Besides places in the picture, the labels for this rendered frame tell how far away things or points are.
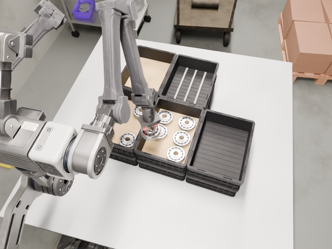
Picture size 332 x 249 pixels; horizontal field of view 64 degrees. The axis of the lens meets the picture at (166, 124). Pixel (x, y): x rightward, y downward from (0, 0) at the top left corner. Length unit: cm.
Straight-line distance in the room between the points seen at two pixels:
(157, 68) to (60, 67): 169
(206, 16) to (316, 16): 118
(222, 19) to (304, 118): 139
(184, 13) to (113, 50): 243
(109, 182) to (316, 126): 208
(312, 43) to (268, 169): 172
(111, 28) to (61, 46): 272
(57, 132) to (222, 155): 98
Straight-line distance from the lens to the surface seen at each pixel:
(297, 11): 350
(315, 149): 282
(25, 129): 93
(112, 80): 95
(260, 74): 218
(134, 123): 167
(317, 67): 318
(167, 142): 158
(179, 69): 194
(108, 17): 98
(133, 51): 108
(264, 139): 184
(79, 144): 86
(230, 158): 157
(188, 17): 327
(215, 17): 329
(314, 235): 250
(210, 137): 162
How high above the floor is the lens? 221
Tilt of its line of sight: 57 degrees down
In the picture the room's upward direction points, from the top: 2 degrees counter-clockwise
